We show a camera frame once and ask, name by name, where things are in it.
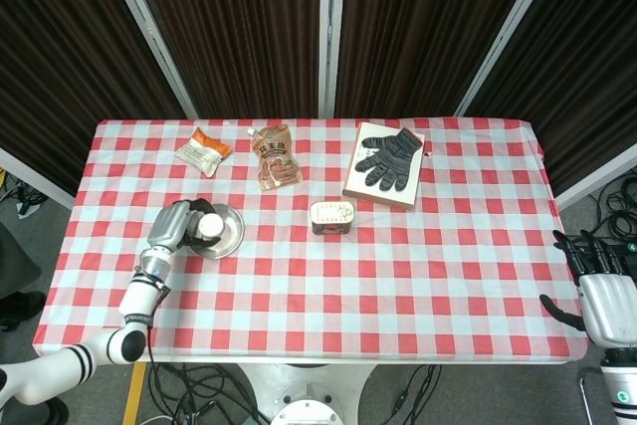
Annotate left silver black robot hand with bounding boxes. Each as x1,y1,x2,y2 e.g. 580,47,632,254
147,198,226,251

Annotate rectangular tin can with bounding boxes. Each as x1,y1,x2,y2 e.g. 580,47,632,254
310,200,355,236

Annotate white paper cup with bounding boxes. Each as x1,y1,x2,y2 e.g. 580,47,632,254
191,212,225,246

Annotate black power strip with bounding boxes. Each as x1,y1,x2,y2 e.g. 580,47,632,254
619,240,637,275

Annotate black coiled cables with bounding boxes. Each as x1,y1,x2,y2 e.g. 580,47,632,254
589,173,637,247

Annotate black floor cable bundle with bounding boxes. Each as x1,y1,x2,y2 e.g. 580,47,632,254
147,362,273,425

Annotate grey partition frame post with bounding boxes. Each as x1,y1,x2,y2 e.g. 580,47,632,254
98,0,200,120
318,0,347,117
455,0,566,117

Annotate dark ribbed partition panel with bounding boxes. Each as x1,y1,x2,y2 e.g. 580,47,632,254
0,0,186,197
467,0,637,197
335,0,548,120
122,0,329,120

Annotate black gloves on card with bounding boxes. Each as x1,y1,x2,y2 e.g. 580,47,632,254
341,121,426,211

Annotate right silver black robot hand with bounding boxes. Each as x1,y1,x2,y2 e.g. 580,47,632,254
539,229,637,346

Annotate black cable with inline box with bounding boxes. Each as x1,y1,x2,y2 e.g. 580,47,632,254
362,363,444,425

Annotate orange white snack packet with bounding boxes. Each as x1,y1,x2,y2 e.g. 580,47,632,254
174,126,234,178

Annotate grey striped knit glove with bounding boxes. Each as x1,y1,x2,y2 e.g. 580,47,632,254
353,127,424,193

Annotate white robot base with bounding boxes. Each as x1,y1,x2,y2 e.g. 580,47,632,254
271,382,360,425

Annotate round metal plate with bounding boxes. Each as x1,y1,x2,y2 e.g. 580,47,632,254
186,203,246,261

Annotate orange spout pouch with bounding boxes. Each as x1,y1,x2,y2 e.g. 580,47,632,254
247,122,304,192

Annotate red white checked tablecloth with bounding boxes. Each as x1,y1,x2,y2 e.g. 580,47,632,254
32,118,591,364

